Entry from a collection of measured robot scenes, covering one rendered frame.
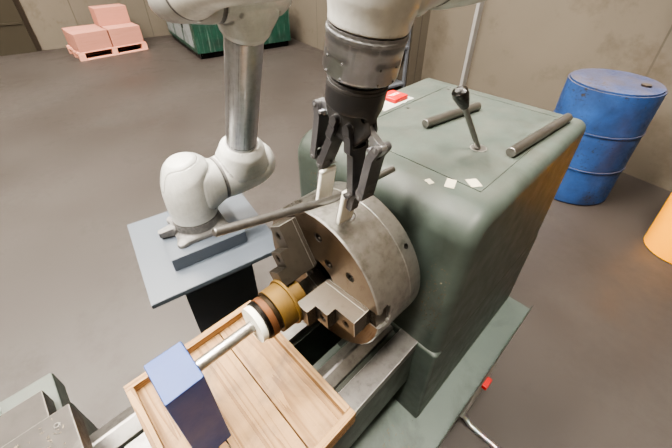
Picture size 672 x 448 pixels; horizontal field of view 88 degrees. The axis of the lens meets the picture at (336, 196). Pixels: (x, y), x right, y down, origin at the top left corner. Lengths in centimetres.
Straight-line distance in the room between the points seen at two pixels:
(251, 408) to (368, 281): 37
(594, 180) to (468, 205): 248
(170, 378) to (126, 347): 153
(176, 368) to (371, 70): 50
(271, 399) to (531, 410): 135
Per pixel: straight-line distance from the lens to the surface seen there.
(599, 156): 300
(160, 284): 126
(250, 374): 86
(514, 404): 193
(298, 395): 82
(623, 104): 286
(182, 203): 120
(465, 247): 65
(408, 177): 70
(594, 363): 222
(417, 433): 118
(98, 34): 735
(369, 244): 60
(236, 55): 97
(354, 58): 38
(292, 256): 67
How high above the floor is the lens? 163
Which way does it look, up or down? 37 degrees down
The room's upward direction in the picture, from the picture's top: straight up
